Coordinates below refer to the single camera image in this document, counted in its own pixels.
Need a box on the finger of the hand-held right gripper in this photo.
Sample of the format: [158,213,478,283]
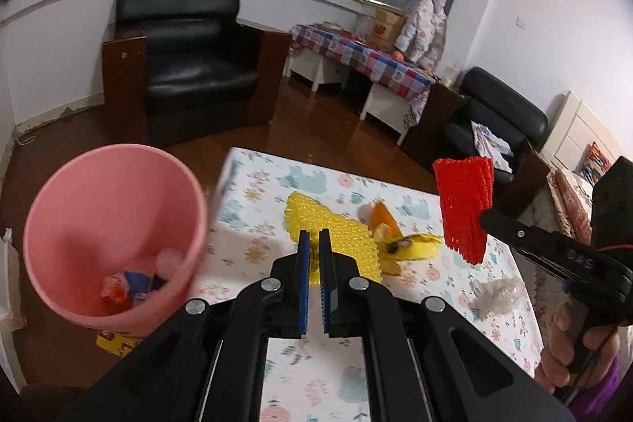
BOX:
[481,209,565,274]

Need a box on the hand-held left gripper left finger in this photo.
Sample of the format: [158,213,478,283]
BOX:
[57,228,311,422]

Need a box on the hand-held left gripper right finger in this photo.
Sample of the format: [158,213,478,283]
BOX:
[319,228,577,422]

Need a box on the yellow foam net sleeve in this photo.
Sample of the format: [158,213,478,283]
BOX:
[284,192,384,288]

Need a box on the clear plastic wrap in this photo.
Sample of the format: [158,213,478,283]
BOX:
[470,278,525,316]

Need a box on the red foam net sleeve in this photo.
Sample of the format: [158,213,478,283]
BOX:
[432,156,495,265]

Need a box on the orange peel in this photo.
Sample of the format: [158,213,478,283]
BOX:
[368,201,404,240]

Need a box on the banana peel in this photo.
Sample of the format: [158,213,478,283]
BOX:
[378,231,443,277]

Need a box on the blue foam net sleeve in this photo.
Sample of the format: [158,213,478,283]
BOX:
[123,271,152,301]

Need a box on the maroon paper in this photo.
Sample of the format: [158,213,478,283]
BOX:
[100,274,130,304]

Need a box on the pink plastic bucket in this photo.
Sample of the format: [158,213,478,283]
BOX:
[23,144,209,336]

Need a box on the person's right forearm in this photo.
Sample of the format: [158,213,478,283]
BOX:
[564,353,626,420]

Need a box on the person's right hand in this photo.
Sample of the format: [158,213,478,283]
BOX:
[539,306,621,396]

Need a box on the brown printed blanket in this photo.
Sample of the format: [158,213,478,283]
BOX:
[544,170,594,245]

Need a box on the colourful striped pillow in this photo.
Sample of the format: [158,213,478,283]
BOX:
[576,142,614,183]

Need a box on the floral tablecloth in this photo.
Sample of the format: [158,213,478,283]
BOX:
[190,148,545,422]

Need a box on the white headboard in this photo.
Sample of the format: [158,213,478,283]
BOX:
[541,91,624,176]

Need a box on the printed cloth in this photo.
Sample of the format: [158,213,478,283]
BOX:
[470,120,515,173]

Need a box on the small black leather armchair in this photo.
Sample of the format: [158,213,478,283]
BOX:
[403,66,550,185]

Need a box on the yellow cardboard box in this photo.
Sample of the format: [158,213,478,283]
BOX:
[95,330,142,358]

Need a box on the white desk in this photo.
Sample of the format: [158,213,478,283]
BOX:
[287,51,421,146]

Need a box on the checkered tablecloth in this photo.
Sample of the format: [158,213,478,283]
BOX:
[289,24,436,129]

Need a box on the pink child's jacket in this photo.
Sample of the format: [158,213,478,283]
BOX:
[393,0,450,69]

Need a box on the large black leather armchair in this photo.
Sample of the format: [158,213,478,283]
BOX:
[103,0,292,148]

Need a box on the brown paper bag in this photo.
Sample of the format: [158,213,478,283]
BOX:
[368,9,406,47]

